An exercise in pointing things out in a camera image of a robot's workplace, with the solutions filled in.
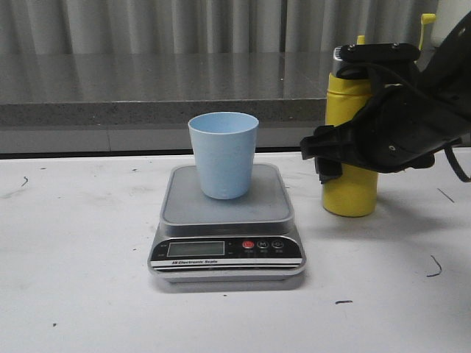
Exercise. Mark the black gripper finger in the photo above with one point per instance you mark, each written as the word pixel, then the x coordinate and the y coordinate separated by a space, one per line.
pixel 349 61
pixel 330 146

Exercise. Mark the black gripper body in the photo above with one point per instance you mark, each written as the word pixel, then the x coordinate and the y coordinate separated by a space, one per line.
pixel 400 127

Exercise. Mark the yellow squeeze bottle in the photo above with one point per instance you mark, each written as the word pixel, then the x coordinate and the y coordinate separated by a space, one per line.
pixel 349 189

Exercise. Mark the light blue plastic cup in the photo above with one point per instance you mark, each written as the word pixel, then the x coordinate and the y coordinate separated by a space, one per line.
pixel 224 147

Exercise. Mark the silver digital kitchen scale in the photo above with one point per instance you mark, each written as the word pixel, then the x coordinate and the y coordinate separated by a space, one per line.
pixel 250 238

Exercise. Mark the white container in background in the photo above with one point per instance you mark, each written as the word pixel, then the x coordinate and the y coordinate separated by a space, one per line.
pixel 448 14

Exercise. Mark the grey stone counter shelf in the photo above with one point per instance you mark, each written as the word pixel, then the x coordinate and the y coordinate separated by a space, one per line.
pixel 141 103

